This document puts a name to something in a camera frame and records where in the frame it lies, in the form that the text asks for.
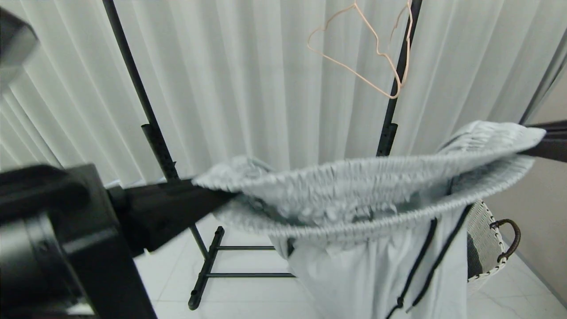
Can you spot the pale grey shorts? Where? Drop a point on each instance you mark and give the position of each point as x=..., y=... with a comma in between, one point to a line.
x=354, y=195

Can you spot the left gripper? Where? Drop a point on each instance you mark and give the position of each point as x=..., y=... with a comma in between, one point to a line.
x=53, y=248

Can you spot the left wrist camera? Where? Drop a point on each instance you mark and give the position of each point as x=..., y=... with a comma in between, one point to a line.
x=13, y=40

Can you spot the white laundry basket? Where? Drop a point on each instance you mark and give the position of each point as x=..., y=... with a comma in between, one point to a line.
x=483, y=239

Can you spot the white curtain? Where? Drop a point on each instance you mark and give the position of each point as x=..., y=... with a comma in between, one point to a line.
x=243, y=79

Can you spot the black clothes rack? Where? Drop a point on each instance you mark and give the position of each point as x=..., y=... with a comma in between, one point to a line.
x=160, y=150

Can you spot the pink clothes hanger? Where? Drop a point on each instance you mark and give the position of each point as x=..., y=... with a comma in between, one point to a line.
x=354, y=73
x=410, y=22

